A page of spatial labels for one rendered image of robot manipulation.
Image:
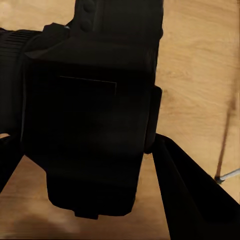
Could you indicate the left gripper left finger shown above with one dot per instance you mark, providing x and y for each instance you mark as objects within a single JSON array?
[{"x": 10, "y": 156}]

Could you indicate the camera tripod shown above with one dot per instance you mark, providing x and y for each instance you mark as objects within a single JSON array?
[{"x": 221, "y": 179}]

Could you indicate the digital camera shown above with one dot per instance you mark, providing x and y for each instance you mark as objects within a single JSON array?
[{"x": 83, "y": 97}]

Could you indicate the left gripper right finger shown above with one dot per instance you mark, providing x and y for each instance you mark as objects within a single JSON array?
[{"x": 196, "y": 207}]

